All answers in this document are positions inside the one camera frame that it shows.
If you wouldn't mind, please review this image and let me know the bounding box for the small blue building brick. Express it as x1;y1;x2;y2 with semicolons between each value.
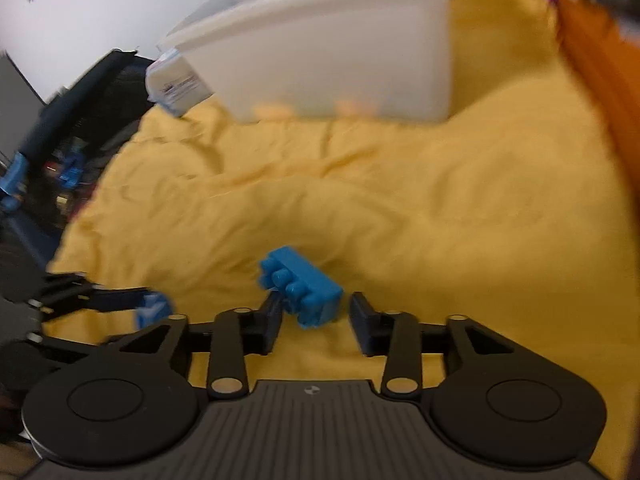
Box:
134;292;174;330

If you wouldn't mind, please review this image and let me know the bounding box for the large blue building brick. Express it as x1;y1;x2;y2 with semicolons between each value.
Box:
259;246;343;328

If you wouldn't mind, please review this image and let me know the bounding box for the dark blue bag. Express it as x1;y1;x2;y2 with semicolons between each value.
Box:
1;49;153;240

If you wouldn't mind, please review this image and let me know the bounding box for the yellow blanket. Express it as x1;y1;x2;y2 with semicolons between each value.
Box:
50;0;639;479

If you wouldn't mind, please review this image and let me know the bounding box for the baby wipes pack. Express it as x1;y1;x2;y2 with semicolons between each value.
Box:
145;49;213;117

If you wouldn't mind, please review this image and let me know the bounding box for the white plastic storage bin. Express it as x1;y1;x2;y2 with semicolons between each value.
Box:
160;0;452;122

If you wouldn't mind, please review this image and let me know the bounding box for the orange box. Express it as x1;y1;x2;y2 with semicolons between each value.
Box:
555;0;639;191

